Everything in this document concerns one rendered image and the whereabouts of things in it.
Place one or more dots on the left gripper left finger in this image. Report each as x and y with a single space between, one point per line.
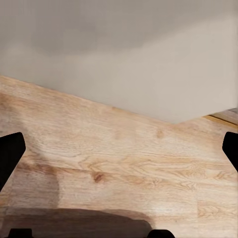
12 148

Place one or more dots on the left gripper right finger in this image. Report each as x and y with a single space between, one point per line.
230 148

